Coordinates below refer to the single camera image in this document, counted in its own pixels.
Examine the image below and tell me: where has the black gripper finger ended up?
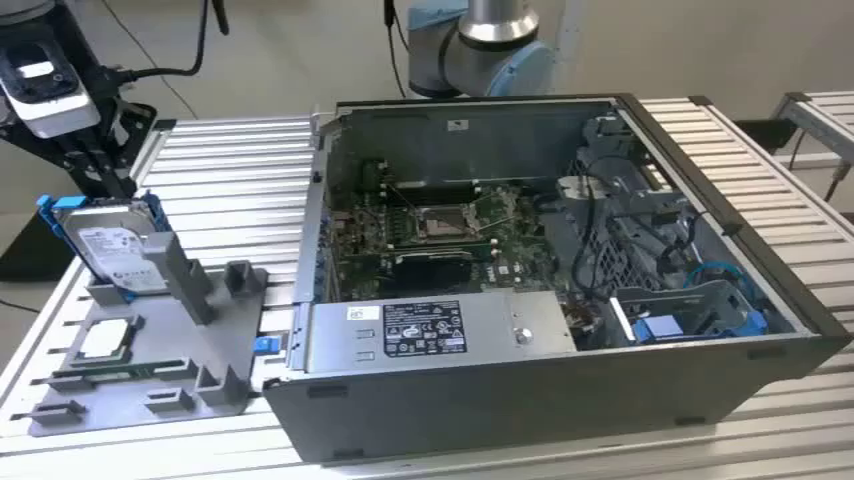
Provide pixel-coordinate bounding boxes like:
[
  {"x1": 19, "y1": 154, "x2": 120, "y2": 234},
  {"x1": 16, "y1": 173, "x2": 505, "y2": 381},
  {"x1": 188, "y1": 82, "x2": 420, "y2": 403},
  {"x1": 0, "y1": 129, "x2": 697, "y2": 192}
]
[
  {"x1": 104, "y1": 103, "x2": 160, "y2": 199},
  {"x1": 0, "y1": 123, "x2": 114, "y2": 198}
]

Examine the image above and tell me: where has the hard disk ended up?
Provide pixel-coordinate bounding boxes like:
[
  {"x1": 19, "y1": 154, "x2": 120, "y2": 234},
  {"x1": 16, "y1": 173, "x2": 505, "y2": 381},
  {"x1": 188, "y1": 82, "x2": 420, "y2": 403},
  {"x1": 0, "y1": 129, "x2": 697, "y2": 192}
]
[{"x1": 38, "y1": 192, "x2": 174, "y2": 303}]

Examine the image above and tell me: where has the grey metal disk bay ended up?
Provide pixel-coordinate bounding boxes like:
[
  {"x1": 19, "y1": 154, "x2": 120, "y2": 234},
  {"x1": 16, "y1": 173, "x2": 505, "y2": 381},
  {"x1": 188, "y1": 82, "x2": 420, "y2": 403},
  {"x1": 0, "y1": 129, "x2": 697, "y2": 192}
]
[{"x1": 603, "y1": 279, "x2": 795, "y2": 346}]

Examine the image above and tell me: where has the black monitor stand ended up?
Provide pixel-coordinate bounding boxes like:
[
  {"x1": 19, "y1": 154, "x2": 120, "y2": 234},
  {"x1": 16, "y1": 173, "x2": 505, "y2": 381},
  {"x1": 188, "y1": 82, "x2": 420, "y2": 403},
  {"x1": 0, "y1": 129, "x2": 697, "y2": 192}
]
[{"x1": 0, "y1": 209, "x2": 86, "y2": 282}]

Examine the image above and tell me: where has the grey parts rack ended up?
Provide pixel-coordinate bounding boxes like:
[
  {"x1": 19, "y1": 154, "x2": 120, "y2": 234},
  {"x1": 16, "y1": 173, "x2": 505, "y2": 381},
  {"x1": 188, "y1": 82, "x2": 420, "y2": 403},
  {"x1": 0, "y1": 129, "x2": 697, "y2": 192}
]
[{"x1": 27, "y1": 232, "x2": 270, "y2": 426}]

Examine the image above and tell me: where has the silver CPU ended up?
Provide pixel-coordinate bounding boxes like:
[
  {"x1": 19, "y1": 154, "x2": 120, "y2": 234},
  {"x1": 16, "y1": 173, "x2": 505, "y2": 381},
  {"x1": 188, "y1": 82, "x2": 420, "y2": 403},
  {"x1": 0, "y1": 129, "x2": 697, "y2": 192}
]
[{"x1": 78, "y1": 319, "x2": 135, "y2": 357}]

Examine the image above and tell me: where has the thin locking lever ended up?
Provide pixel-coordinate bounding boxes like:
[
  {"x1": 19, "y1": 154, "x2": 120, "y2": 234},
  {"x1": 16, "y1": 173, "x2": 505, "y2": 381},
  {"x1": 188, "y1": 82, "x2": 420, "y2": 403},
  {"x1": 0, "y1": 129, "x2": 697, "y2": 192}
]
[{"x1": 390, "y1": 184, "x2": 422, "y2": 211}]

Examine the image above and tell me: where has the green RAM stick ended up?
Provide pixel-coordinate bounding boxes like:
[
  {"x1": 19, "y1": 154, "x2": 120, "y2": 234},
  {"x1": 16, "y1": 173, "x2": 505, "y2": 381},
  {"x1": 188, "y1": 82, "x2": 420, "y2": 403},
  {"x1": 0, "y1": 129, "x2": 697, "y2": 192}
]
[{"x1": 56, "y1": 352, "x2": 186, "y2": 375}]

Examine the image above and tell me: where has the CPU socket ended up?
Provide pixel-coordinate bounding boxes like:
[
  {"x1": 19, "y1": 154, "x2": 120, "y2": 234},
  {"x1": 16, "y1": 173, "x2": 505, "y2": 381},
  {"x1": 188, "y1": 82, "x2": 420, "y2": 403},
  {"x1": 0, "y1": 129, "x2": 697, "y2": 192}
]
[{"x1": 412, "y1": 203, "x2": 483, "y2": 240}]

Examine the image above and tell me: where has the black graphics card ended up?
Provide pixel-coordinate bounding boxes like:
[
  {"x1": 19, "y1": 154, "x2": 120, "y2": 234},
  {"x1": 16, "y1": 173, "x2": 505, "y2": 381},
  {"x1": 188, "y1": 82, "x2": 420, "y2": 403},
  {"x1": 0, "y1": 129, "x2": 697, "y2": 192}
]
[{"x1": 390, "y1": 249, "x2": 477, "y2": 294}]

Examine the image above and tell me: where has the metal socket cover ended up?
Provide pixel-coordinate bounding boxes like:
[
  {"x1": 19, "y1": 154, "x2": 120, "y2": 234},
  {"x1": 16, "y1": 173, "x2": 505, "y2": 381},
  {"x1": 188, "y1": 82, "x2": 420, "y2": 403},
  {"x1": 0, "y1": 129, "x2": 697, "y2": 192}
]
[{"x1": 470, "y1": 192, "x2": 521, "y2": 226}]

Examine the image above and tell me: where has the green motherboard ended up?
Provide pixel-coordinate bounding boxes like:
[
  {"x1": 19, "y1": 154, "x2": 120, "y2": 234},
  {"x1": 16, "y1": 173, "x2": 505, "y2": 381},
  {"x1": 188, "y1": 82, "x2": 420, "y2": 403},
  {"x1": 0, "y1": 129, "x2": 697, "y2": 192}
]
[{"x1": 326, "y1": 182, "x2": 579, "y2": 301}]

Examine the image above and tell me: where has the silver power supply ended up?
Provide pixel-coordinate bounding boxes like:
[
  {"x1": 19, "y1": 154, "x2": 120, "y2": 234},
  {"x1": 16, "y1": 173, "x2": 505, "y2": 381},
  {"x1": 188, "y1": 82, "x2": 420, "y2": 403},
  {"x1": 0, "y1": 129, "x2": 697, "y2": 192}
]
[{"x1": 303, "y1": 292, "x2": 577, "y2": 375}]

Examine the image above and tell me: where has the grey perforated drive cage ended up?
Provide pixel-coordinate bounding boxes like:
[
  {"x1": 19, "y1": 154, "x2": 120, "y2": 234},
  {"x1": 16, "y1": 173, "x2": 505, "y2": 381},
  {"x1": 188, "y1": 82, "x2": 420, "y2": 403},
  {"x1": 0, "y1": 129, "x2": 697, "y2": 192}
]
[{"x1": 538, "y1": 114, "x2": 702, "y2": 301}]

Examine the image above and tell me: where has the black open PC case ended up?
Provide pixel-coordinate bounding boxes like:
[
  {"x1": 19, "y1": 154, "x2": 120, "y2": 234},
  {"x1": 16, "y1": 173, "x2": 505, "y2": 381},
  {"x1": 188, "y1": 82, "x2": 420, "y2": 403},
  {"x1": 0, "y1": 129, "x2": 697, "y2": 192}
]
[{"x1": 263, "y1": 92, "x2": 854, "y2": 469}]

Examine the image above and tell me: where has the blue plastic bay clip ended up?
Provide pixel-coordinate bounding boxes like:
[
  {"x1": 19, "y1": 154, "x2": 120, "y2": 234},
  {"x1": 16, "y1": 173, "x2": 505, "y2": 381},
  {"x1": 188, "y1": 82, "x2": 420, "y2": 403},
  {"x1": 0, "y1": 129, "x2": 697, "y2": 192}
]
[{"x1": 631, "y1": 314, "x2": 683, "y2": 345}]

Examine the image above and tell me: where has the black box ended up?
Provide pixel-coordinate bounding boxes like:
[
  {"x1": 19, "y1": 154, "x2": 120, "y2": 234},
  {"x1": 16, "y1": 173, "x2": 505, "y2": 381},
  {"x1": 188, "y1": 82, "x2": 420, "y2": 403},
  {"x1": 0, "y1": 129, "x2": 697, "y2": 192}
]
[{"x1": 733, "y1": 119, "x2": 799, "y2": 156}]

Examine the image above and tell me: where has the metal slat side table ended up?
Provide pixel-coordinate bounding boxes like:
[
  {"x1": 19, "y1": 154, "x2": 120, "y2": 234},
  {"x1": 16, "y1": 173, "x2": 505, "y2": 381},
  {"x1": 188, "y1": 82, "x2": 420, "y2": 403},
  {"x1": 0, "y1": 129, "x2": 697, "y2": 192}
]
[{"x1": 773, "y1": 92, "x2": 854, "y2": 166}]

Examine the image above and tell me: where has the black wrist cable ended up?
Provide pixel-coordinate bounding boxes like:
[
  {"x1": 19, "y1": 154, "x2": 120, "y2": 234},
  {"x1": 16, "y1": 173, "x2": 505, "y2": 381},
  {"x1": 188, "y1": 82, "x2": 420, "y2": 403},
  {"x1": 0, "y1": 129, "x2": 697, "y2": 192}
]
[{"x1": 119, "y1": 0, "x2": 206, "y2": 81}]

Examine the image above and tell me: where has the black hanging cable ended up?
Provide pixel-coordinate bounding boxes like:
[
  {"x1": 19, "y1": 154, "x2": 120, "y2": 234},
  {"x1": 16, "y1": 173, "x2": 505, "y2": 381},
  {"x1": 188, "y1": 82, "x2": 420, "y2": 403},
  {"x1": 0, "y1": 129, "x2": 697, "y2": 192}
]
[{"x1": 383, "y1": 0, "x2": 410, "y2": 97}]

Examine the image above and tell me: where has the black wire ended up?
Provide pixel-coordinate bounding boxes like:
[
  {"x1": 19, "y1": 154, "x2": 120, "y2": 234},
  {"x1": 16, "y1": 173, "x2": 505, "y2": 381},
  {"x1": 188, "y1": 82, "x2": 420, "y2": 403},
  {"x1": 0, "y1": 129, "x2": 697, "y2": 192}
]
[{"x1": 571, "y1": 153, "x2": 669, "y2": 304}]

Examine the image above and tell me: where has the blue wire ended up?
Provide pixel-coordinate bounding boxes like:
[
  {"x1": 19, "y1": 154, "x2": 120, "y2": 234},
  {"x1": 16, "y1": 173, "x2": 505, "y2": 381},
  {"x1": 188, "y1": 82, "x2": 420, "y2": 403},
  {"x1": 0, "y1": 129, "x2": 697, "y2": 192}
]
[{"x1": 686, "y1": 259, "x2": 743, "y2": 301}]

